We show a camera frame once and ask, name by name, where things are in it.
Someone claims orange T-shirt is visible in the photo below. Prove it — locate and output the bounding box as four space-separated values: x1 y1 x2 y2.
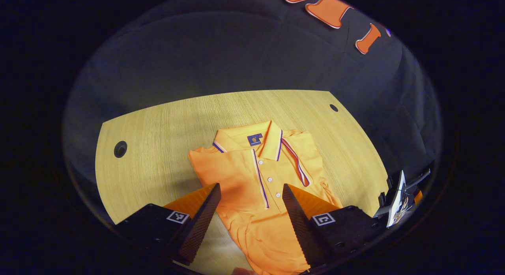
188 120 344 275

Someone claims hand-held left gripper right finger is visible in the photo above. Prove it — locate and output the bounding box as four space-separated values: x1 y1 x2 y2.
282 183 385 269

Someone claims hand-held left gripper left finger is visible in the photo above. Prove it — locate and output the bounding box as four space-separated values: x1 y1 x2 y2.
114 183 221 266

